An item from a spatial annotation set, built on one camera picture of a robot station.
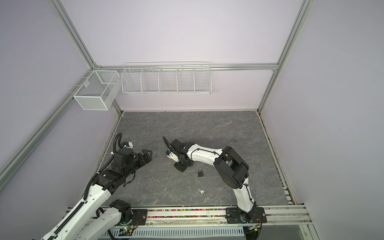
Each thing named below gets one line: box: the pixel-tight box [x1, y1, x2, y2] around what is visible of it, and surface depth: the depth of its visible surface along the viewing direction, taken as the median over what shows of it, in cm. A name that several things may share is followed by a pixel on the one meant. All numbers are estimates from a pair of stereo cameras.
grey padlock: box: [197, 168, 204, 178], surface depth 91 cm
